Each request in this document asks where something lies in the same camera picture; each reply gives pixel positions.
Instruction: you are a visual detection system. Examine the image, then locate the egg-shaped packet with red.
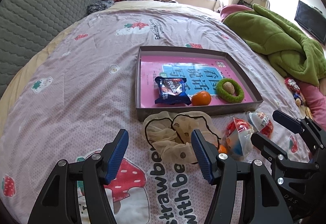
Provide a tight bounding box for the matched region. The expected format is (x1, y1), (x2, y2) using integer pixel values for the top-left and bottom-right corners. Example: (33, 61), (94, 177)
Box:
(246, 111), (274, 139)

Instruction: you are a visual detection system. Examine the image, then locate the pink cloth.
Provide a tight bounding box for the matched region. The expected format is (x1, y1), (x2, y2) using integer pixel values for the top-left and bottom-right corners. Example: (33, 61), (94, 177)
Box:
(297, 79), (326, 130)

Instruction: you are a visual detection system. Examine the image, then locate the small toy figure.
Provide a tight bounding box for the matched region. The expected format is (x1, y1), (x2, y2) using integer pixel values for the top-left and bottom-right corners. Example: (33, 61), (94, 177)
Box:
(293, 92), (306, 107)

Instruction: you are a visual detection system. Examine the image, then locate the shallow grey cardboard box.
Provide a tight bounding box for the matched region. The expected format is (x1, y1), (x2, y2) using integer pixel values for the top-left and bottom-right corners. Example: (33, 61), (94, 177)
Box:
(135, 46), (263, 122)

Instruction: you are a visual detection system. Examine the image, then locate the red candy packet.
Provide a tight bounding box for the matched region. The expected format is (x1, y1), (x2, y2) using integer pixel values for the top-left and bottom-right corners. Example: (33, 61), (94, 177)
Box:
(284, 78), (301, 92)

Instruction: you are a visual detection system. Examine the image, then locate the green blanket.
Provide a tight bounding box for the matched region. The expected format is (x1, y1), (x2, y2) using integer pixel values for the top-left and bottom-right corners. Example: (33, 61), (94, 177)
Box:
(221, 4), (326, 87)

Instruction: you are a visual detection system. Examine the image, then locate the green fuzzy hair tie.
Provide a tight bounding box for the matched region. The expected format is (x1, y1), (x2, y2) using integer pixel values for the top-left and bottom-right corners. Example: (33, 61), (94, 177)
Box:
(216, 78), (245, 104)

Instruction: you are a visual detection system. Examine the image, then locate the egg-shaped packet with blue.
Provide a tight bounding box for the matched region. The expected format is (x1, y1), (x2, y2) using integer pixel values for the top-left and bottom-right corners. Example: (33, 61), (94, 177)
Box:
(221, 117), (254, 162)

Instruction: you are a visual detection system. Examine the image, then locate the dark patterned cloth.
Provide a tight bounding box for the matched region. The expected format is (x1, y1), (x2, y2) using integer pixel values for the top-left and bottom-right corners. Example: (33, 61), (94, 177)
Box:
(87, 0), (115, 14)

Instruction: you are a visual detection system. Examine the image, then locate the printed pink bed sheet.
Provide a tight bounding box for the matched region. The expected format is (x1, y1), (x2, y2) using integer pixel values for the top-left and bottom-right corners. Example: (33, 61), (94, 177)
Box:
(0, 1), (326, 224)

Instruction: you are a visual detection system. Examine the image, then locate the walnut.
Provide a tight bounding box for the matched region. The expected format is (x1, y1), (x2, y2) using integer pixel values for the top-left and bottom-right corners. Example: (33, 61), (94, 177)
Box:
(223, 81), (235, 94)

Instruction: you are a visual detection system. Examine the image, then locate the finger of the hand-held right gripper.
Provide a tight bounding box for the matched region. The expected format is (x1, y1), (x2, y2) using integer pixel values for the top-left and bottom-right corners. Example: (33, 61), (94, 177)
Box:
(272, 110), (326, 149)
(251, 132), (321, 185)

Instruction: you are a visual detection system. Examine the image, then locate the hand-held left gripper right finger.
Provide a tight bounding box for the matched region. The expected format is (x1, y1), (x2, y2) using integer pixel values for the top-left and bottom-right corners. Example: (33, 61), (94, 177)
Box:
(191, 129), (293, 224)

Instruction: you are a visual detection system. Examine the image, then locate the grey quilted headboard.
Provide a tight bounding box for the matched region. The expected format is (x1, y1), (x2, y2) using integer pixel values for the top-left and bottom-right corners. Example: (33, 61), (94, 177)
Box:
(0, 0), (102, 100)

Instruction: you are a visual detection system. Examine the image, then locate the black television screen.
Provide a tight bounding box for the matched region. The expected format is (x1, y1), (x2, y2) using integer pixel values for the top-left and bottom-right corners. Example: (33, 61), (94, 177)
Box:
(294, 0), (326, 45)

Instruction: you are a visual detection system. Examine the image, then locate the pink book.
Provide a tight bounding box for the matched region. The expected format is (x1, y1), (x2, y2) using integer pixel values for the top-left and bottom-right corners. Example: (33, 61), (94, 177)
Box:
(141, 55), (255, 107)

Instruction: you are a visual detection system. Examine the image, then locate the blue cookie packet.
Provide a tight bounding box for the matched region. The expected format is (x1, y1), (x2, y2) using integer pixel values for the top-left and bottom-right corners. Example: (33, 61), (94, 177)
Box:
(154, 76), (191, 106)

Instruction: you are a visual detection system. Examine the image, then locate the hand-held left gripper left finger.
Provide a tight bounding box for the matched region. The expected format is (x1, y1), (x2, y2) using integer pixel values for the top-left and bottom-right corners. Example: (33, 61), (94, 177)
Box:
(28, 128), (129, 224)

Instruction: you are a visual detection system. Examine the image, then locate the beige scrunchie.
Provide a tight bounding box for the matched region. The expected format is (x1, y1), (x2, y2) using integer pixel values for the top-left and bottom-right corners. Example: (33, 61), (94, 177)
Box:
(142, 111), (222, 164)

